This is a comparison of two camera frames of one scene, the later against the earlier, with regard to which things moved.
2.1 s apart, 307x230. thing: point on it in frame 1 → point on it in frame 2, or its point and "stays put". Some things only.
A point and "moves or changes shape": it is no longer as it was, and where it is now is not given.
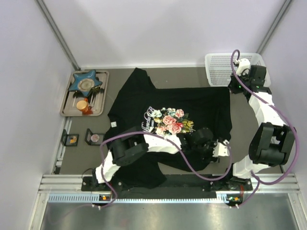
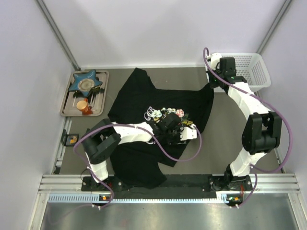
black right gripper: [233, 86] → [213, 83]
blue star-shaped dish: [85, 82] stays put
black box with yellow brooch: [69, 140] stays put
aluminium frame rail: [289, 184] stays put
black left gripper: [213, 147] → [176, 133]
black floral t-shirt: [172, 112] moves or changes shape
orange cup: [83, 105] stays put
